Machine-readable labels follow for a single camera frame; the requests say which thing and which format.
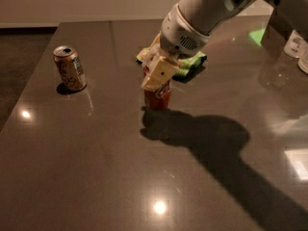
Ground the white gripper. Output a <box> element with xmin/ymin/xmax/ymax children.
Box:
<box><xmin>141</xmin><ymin>4</ymin><xmax>210</xmax><ymax>91</ymax></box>

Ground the red coke can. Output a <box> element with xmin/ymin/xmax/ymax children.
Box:
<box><xmin>143</xmin><ymin>80</ymin><xmax>171</xmax><ymax>111</ymax></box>

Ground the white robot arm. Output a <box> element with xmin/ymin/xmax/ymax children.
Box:
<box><xmin>141</xmin><ymin>0</ymin><xmax>308</xmax><ymax>91</ymax></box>

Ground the green rice chip bag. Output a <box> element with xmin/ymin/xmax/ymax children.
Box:
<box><xmin>136</xmin><ymin>46</ymin><xmax>208</xmax><ymax>80</ymax></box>

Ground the gold soda can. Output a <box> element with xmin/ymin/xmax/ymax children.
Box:
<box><xmin>53</xmin><ymin>45</ymin><xmax>87</xmax><ymax>91</ymax></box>

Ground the dark snack display box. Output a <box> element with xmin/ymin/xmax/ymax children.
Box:
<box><xmin>261</xmin><ymin>9</ymin><xmax>293</xmax><ymax>49</ymax></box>

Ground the white cup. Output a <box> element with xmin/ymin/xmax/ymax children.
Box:
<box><xmin>284</xmin><ymin>30</ymin><xmax>307</xmax><ymax>59</ymax></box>

